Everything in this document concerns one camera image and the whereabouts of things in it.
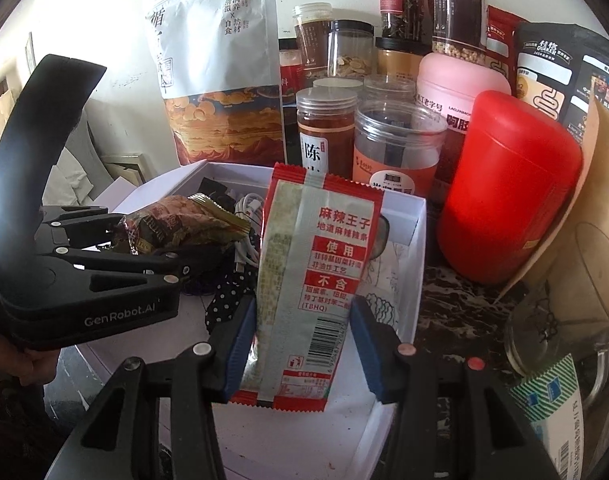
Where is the green red snack bag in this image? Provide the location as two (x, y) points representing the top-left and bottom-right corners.
(111, 193), (250, 255)

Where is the black white polka-dot scrunchie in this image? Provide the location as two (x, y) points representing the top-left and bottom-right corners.
(205, 266), (258, 334)

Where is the black satin scrunchie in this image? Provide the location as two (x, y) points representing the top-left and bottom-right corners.
(194, 178), (238, 214)

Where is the white charging cable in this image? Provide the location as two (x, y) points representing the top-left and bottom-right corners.
(230, 192), (267, 273)

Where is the red spicy snack packet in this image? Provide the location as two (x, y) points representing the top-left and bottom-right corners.
(233, 164), (383, 412)

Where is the white printed sachet pillow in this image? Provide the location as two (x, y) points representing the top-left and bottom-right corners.
(357, 214), (404, 330)

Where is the person's left hand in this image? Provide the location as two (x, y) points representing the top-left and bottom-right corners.
(0, 335), (60, 386)

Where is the green striped small box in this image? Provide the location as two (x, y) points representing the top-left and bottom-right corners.
(509, 354), (584, 480)

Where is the white open gift box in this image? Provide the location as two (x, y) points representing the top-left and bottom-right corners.
(78, 162), (427, 479)

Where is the kraft paper pouch bag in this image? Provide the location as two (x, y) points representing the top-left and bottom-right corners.
(499, 98), (609, 300)

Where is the clear jar dried tangerine peel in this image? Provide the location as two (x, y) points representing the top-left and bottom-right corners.
(296, 87), (357, 179)

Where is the white orange cloud pouch bag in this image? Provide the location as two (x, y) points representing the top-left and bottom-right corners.
(148, 0), (285, 166)

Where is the clear jar orange label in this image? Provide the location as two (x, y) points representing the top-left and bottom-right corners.
(352, 100), (447, 198)

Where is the red tea canister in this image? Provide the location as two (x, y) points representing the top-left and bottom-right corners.
(437, 90), (582, 285)

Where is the jar with black lid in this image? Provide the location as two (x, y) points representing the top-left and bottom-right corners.
(375, 37), (431, 81)

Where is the pink tea canister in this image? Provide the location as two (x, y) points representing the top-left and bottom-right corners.
(416, 53), (511, 186)

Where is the black oatmeal bag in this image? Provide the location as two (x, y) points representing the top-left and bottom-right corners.
(515, 23), (609, 141)

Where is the tall jar dark label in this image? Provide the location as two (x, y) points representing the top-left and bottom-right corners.
(432, 0), (489, 65)

